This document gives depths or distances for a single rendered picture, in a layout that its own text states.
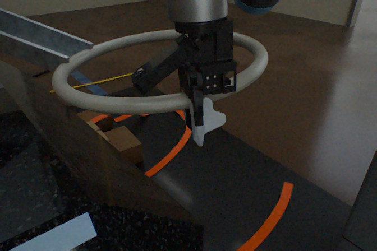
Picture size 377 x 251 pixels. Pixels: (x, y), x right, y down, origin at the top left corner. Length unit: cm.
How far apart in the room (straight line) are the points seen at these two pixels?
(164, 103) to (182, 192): 117
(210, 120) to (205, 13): 18
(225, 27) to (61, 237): 39
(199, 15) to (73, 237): 37
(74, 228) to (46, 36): 57
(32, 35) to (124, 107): 50
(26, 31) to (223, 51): 62
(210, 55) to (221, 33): 4
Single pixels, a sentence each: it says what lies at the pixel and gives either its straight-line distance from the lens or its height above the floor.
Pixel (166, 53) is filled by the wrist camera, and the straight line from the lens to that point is 48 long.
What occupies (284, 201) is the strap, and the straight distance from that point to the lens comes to 166.
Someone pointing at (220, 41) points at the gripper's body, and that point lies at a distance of 48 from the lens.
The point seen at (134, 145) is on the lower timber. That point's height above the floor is 15.
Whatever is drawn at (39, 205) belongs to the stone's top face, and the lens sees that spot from 53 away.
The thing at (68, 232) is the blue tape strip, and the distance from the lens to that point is 51.
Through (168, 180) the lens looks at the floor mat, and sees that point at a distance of 171.
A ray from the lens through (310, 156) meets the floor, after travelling 204.
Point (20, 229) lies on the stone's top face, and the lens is 51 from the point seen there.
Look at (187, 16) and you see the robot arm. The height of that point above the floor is 108.
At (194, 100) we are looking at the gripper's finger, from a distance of 47.
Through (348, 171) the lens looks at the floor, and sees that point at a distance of 201.
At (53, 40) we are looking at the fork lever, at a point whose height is 93.
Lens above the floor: 118
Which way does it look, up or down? 33 degrees down
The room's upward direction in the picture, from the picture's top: straight up
